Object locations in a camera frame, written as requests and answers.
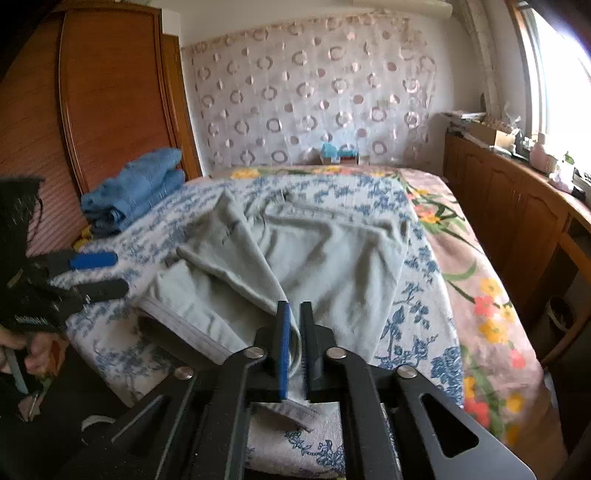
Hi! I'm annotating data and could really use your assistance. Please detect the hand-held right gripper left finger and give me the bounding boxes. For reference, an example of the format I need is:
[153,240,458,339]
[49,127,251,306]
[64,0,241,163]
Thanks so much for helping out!
[60,300,293,480]

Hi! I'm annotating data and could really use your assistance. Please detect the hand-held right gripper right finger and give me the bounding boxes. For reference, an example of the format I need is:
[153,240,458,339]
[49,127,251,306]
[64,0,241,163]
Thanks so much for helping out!
[300,302,536,480]

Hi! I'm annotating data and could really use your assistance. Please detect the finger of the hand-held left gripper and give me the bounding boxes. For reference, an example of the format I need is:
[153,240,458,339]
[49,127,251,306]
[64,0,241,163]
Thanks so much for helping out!
[45,251,118,274]
[69,278,129,308]

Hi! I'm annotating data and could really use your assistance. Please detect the grey-green pants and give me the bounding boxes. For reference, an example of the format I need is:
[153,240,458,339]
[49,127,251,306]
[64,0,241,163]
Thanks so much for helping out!
[131,189,414,432]

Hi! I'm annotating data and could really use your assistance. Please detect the person's left hand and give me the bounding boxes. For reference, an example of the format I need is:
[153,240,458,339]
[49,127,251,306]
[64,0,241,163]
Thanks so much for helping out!
[0,329,69,374]

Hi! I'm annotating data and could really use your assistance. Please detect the pink striped cloth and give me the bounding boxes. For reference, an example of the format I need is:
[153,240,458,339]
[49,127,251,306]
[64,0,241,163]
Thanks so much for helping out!
[25,185,70,259]

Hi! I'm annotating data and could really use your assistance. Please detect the folded blue jeans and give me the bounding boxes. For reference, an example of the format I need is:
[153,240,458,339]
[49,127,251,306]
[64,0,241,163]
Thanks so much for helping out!
[81,148,185,238]

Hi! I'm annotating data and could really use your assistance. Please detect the blue floral white blanket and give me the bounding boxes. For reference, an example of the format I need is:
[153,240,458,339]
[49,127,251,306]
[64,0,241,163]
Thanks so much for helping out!
[28,176,465,478]

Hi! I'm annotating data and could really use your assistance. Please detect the person's dark clothing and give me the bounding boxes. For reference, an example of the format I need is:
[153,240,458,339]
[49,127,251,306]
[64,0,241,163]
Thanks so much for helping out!
[0,355,153,480]

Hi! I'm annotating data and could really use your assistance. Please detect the wooden wardrobe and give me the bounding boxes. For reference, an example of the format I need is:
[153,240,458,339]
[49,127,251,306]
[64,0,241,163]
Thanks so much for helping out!
[0,0,204,259]

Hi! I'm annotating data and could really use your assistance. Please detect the pink floral bedspread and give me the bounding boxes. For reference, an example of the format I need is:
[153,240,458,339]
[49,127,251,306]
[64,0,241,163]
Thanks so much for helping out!
[231,165,566,462]

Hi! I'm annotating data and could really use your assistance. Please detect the small cardboard box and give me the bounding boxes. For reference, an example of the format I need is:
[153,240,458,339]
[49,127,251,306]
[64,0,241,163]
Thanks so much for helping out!
[318,150,361,166]

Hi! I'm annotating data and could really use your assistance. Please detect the long wooden cabinet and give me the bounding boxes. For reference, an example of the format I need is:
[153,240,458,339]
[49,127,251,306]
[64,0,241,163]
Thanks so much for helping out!
[443,131,591,370]

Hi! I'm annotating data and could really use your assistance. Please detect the dark waste bin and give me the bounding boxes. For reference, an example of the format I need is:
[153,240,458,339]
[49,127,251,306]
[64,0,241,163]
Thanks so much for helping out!
[549,295,576,343]

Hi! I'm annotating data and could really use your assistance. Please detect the circle patterned curtain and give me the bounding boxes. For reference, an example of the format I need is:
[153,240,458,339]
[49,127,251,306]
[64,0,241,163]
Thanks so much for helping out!
[180,16,439,178]

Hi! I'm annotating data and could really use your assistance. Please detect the stack of papers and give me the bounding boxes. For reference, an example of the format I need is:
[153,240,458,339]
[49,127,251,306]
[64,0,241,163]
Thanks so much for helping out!
[441,110,488,123]

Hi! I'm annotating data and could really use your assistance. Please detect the open cardboard box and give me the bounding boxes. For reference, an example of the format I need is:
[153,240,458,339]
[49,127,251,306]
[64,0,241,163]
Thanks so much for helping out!
[466,122,514,148]

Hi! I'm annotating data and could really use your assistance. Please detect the pink bottle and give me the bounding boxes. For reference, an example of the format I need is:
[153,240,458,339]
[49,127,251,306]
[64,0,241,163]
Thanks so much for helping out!
[530,134,548,169]

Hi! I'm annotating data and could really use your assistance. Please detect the white plastic bag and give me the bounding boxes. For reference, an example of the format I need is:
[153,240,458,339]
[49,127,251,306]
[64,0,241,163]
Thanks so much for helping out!
[549,157,576,193]

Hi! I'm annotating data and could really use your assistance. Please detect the beige window curtain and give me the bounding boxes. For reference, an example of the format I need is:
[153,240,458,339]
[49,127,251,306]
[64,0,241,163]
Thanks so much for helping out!
[462,0,505,108]

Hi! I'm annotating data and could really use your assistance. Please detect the white air conditioner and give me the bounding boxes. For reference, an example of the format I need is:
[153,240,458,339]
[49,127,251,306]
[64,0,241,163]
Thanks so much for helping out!
[369,0,452,20]

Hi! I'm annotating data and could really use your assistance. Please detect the wooden framed window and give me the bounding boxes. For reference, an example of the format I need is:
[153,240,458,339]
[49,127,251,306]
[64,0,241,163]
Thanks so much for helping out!
[508,0,591,204]

